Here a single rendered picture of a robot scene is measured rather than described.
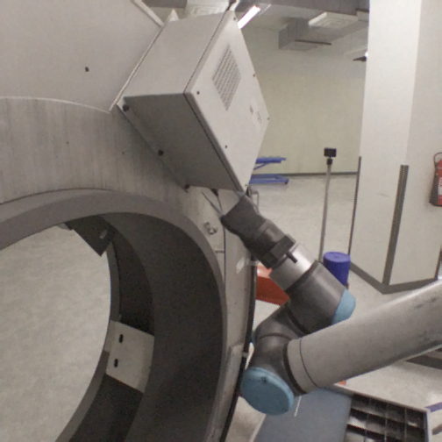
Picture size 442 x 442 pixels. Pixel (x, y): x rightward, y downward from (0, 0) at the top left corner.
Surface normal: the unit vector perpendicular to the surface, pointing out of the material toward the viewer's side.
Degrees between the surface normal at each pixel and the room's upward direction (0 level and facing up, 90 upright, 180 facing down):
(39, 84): 90
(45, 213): 90
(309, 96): 90
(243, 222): 64
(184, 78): 48
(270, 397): 93
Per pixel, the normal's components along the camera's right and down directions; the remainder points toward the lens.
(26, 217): 0.89, 0.14
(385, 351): -0.37, 0.21
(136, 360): -0.43, -0.20
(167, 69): -0.34, -0.45
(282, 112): 0.21, 0.29
